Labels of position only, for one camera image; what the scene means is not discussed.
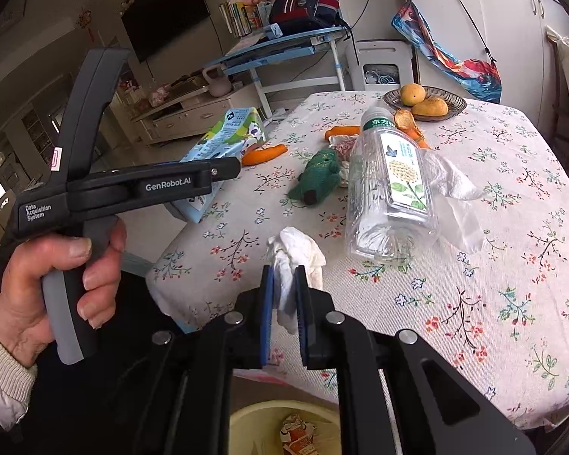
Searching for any cream canvas bag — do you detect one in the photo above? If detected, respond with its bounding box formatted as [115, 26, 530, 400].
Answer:
[545, 26, 569, 100]

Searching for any row of books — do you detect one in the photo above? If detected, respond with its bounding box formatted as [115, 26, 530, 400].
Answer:
[218, 0, 273, 39]

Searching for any floral tablecloth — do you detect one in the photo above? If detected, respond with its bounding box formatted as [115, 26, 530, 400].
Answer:
[145, 90, 569, 430]

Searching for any cream television cabinet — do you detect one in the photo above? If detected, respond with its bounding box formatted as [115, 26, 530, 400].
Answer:
[130, 80, 261, 147]

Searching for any flat white tissue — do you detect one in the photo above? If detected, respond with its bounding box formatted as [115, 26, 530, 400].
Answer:
[422, 149, 487, 254]

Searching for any white plastic stool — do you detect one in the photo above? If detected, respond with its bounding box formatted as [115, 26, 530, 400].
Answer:
[348, 40, 415, 93]

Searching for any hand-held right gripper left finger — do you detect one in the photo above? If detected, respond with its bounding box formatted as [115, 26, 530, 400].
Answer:
[114, 265, 278, 455]

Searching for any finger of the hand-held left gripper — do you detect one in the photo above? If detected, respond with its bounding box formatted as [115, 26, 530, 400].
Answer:
[190, 157, 242, 183]

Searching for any black television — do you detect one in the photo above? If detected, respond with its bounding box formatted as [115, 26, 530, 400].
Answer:
[121, 0, 210, 62]

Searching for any colourful hanging bag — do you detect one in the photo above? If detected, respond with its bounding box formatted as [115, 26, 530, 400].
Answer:
[391, 0, 502, 102]

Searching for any person's left forearm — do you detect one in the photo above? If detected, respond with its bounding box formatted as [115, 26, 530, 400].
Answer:
[0, 298, 39, 437]

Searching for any orange white packet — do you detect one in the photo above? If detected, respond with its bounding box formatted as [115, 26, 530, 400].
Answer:
[277, 414, 321, 455]

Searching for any blue green paper carton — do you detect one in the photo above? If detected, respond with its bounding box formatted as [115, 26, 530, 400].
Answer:
[171, 107, 269, 223]

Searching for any clear plastic bottle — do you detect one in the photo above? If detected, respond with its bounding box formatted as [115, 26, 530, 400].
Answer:
[344, 107, 439, 264]

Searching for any person's left hand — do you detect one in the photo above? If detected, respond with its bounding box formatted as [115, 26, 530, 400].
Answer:
[0, 220, 127, 368]

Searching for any white red-printed paper wrapper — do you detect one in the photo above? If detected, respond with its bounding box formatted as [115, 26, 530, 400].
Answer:
[329, 133, 361, 188]

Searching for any white tissue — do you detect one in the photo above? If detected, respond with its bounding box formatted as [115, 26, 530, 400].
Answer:
[267, 226, 328, 337]
[422, 149, 487, 254]

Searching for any oval speckled yellow fruit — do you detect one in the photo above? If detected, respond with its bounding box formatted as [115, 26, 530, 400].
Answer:
[410, 97, 450, 118]

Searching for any orange peel piece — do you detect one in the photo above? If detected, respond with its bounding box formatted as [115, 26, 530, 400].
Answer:
[325, 126, 361, 142]
[393, 109, 430, 150]

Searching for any dark striped backpack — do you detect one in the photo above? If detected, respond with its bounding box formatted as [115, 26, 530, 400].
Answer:
[269, 0, 349, 36]

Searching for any blue study desk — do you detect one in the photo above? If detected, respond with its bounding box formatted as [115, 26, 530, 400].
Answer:
[204, 26, 356, 119]

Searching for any pink kettlebell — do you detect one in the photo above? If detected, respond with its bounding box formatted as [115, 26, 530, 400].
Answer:
[202, 66, 231, 98]

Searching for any dark shelf unit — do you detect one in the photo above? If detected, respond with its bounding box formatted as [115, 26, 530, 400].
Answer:
[0, 73, 74, 228]

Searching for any red wall decoration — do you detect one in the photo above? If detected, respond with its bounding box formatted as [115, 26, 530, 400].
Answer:
[75, 6, 98, 42]

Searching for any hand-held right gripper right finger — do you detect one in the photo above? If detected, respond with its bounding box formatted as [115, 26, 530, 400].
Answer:
[294, 265, 536, 455]

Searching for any yellow trash bin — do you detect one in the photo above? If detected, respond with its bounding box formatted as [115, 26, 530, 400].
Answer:
[230, 400, 342, 455]

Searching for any glass fruit dish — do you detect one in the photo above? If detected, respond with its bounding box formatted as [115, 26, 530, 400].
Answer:
[383, 86, 468, 121]

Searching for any white wall cabinet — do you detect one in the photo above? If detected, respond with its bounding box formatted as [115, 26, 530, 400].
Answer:
[393, 0, 569, 119]

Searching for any orange carrot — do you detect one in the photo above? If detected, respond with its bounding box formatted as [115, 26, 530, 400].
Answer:
[241, 144, 285, 166]

